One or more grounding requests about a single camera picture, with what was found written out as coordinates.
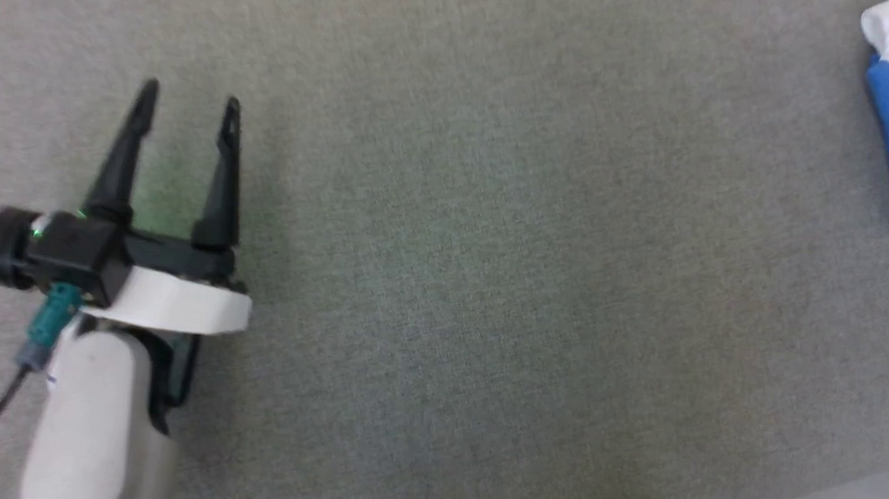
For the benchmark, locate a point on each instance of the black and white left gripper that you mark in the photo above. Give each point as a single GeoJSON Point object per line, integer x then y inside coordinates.
{"type": "Point", "coordinates": [179, 295]}

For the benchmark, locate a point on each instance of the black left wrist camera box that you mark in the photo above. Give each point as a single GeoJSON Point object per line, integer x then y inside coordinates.
{"type": "Point", "coordinates": [66, 253]}

